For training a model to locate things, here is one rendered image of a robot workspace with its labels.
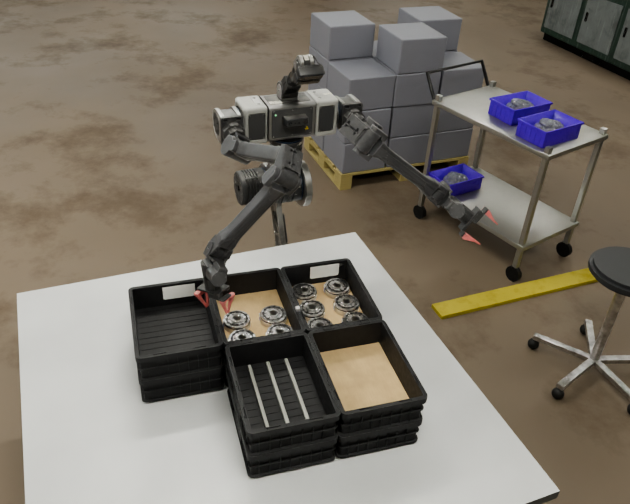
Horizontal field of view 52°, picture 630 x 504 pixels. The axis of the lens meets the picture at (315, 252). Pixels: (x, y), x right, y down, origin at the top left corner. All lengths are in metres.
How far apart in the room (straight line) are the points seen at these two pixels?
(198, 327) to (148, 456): 0.52
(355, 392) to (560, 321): 2.13
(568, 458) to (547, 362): 0.65
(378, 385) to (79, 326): 1.24
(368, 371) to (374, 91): 2.86
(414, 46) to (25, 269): 3.02
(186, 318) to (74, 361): 0.45
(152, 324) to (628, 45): 6.97
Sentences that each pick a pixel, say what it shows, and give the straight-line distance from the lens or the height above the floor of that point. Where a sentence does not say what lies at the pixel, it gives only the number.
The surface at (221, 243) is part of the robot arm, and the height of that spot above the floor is 1.25.
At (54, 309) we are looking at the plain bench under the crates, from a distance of 2.92.
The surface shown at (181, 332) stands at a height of 0.83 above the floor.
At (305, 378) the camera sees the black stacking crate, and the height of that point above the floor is 0.83.
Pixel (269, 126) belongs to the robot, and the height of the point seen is 1.44.
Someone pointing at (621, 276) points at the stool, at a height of 0.71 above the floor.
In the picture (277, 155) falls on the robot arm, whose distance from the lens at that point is 2.09.
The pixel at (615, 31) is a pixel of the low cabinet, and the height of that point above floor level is 0.46.
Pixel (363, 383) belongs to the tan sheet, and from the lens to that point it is 2.32.
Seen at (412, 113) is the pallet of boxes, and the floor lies 0.58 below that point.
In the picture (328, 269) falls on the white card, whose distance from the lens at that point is 2.70.
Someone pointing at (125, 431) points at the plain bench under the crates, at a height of 0.70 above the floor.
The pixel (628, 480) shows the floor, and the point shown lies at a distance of 3.48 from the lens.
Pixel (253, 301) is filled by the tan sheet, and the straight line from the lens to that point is 2.63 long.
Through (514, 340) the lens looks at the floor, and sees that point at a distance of 3.94.
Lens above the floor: 2.50
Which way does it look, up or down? 35 degrees down
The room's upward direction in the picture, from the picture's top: 4 degrees clockwise
